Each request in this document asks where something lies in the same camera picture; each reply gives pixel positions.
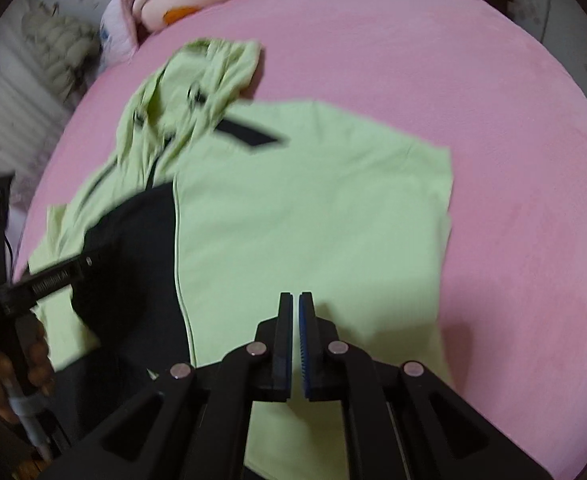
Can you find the person's left hand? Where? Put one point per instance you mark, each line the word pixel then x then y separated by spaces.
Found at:
pixel 37 355

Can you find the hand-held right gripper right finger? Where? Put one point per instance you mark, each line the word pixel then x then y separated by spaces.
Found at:
pixel 305 355

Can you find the green and black jacket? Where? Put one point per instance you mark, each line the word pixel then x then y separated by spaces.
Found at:
pixel 298 200

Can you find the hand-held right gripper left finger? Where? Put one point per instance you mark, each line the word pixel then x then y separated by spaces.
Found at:
pixel 284 355

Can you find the white knotted cushion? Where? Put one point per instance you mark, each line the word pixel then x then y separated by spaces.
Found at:
pixel 58 45

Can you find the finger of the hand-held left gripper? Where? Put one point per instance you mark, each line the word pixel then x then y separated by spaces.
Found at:
pixel 89 262

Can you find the pink bed sheet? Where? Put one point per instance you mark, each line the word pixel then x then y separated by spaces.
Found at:
pixel 473 110

